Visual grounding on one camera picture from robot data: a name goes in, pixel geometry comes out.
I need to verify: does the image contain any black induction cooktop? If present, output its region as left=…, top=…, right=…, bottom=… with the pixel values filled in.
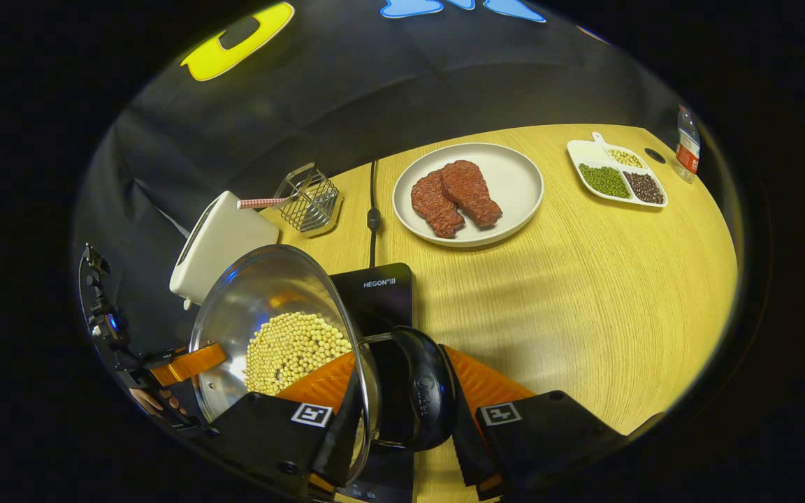
left=329, top=263, right=417, bottom=503

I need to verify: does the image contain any white divided dish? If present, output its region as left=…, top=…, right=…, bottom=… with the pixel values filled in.
left=567, top=131, right=669, bottom=208

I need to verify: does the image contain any pile of soybeans in pot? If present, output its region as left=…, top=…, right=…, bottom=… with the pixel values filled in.
left=244, top=312, right=353, bottom=397

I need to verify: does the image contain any white round plate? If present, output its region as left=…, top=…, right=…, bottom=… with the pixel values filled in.
left=393, top=143, right=544, bottom=248

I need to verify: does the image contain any pile of red beans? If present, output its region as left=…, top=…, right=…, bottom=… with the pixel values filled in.
left=623, top=172, right=665, bottom=205

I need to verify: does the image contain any plastic water bottle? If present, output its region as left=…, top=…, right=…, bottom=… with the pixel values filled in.
left=675, top=105, right=702, bottom=184

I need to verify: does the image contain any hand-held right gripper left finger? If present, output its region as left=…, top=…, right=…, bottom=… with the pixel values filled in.
left=207, top=351, right=375, bottom=500

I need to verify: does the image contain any white toaster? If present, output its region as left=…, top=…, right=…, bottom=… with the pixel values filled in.
left=169, top=191, right=281, bottom=308

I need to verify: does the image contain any wire mesh basket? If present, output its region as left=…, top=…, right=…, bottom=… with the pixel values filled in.
left=273, top=163, right=340, bottom=233

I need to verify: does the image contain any pile of green mung beans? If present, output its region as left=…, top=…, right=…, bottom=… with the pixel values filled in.
left=579, top=163, right=631, bottom=198

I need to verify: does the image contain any steel pot with black handles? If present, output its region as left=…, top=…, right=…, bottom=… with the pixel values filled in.
left=189, top=245, right=457, bottom=486

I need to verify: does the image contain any black power cable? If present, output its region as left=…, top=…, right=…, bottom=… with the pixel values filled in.
left=366, top=159, right=382, bottom=268

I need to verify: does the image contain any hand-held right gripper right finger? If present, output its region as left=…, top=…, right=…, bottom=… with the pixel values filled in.
left=440, top=344, right=627, bottom=500

